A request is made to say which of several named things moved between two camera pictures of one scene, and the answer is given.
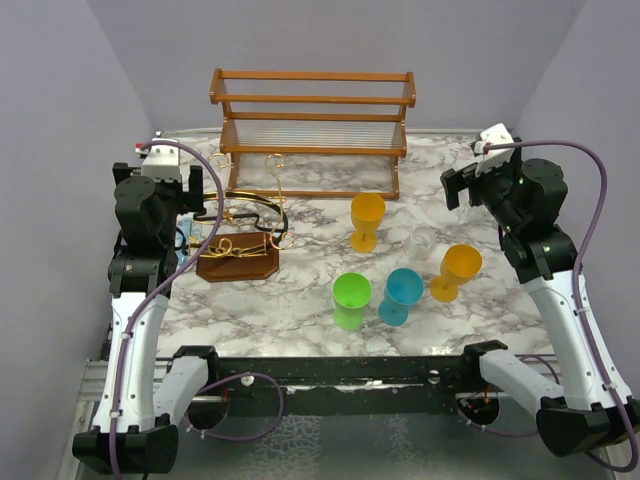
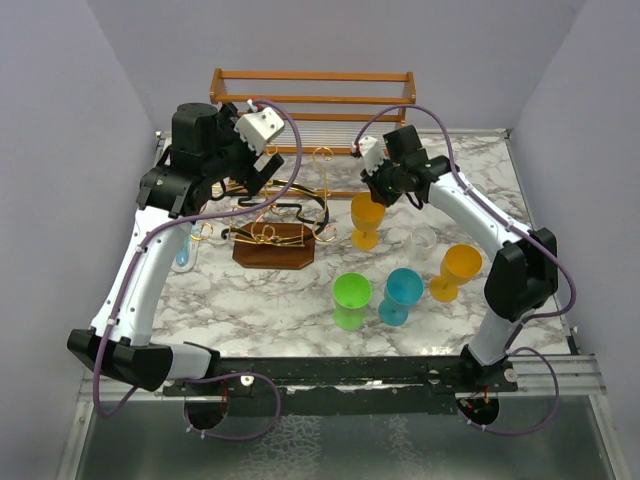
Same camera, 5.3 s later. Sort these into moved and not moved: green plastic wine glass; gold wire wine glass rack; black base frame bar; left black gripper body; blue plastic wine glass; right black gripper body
Moved: right black gripper body; gold wire wine glass rack; left black gripper body
Not moved: black base frame bar; green plastic wine glass; blue plastic wine glass
